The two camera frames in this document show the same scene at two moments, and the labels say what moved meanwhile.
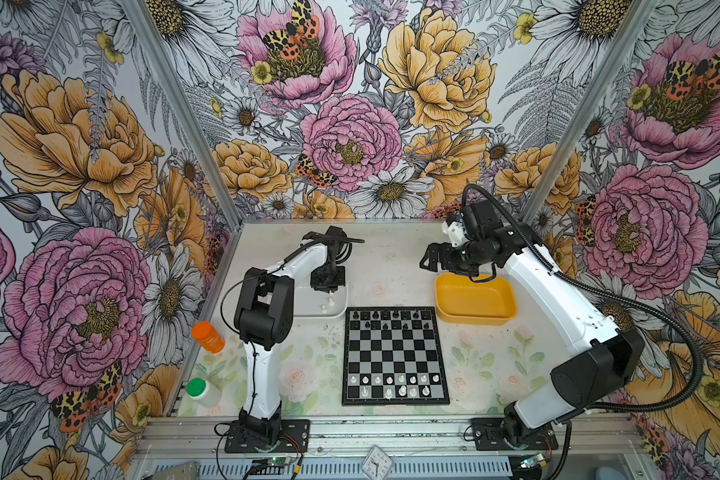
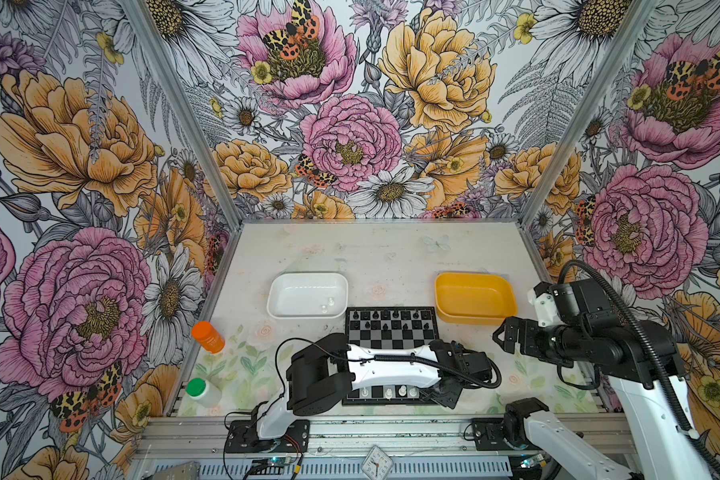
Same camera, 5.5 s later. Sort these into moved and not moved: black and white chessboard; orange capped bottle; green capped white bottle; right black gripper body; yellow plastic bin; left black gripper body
Moved: right black gripper body; left black gripper body
Not moved: black and white chessboard; orange capped bottle; green capped white bottle; yellow plastic bin
